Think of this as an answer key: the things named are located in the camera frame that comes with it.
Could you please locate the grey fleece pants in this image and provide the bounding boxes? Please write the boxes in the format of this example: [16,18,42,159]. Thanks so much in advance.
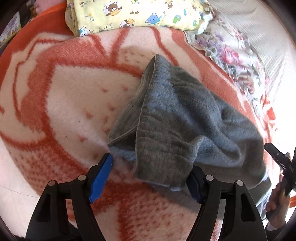
[107,55,271,204]

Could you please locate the person's right hand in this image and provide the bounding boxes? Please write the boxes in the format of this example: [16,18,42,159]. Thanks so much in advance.
[265,181,290,229]

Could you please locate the orange white floral blanket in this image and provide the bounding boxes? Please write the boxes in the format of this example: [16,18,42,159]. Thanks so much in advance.
[1,4,274,240]

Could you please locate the white striped headboard cushion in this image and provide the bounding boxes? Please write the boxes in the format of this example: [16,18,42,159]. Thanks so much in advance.
[209,1,295,99]

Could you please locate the floral patterned pillow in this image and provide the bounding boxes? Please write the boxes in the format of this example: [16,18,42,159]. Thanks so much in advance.
[185,12,268,116]

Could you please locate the yellow cartoon print pillow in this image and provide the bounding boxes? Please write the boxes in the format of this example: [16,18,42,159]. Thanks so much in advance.
[65,0,214,37]

